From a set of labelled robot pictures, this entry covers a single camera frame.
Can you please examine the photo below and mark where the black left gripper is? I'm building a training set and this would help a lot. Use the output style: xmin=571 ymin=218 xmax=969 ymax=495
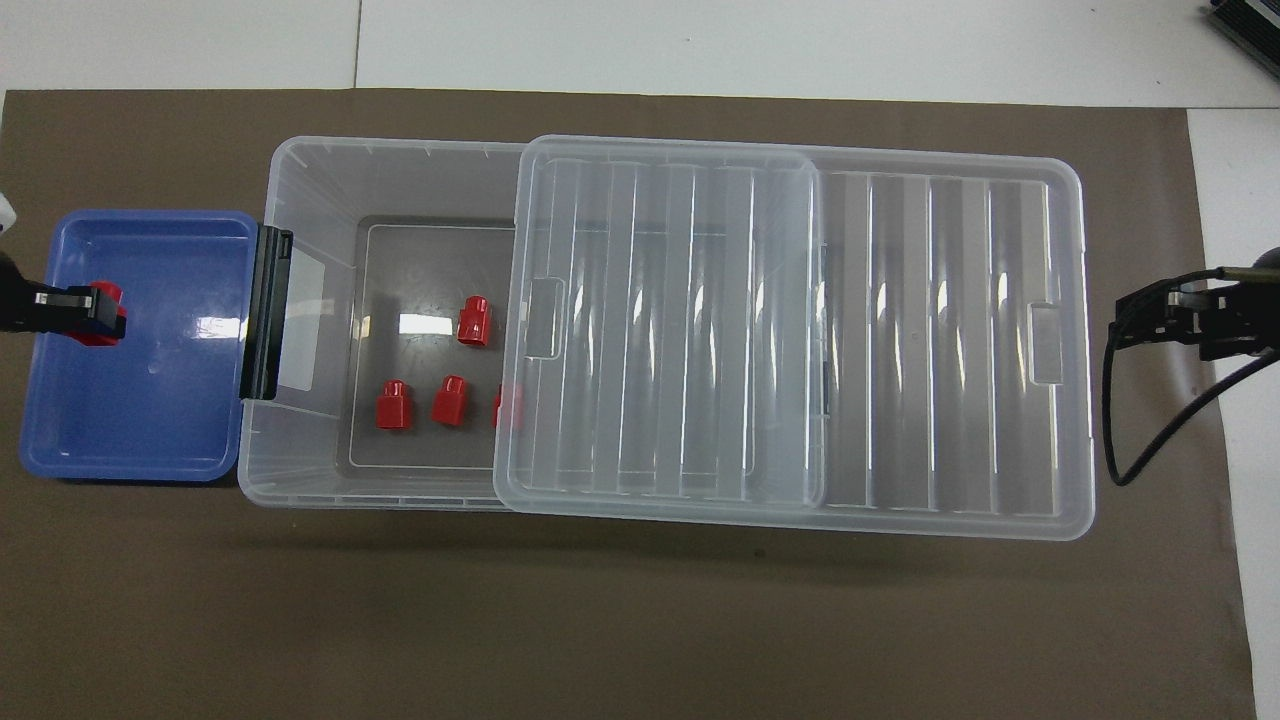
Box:
xmin=0 ymin=255 xmax=129 ymax=339

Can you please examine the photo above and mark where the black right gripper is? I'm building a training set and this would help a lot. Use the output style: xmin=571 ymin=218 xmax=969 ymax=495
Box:
xmin=1112 ymin=274 xmax=1280 ymax=363

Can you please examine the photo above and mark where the clear ribbed plastic lid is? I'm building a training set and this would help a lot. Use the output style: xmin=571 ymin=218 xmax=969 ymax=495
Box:
xmin=493 ymin=134 xmax=1098 ymax=542

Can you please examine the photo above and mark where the blue plastic tray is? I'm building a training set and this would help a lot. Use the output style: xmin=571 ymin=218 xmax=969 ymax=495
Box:
xmin=18 ymin=208 xmax=261 ymax=485

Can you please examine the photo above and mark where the black box latch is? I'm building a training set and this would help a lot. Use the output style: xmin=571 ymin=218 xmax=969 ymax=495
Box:
xmin=240 ymin=225 xmax=295 ymax=402

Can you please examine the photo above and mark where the clear plastic storage box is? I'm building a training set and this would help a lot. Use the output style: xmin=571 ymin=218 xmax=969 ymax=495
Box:
xmin=238 ymin=135 xmax=833 ymax=513

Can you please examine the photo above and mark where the dark grey finned device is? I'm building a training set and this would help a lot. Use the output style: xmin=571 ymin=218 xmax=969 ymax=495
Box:
xmin=1204 ymin=0 xmax=1280 ymax=53

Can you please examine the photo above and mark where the brown paper table mat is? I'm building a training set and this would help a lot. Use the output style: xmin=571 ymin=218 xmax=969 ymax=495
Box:
xmin=0 ymin=88 xmax=1257 ymax=720

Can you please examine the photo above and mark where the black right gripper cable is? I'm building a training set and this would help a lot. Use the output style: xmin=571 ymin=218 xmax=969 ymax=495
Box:
xmin=1099 ymin=264 xmax=1280 ymax=489

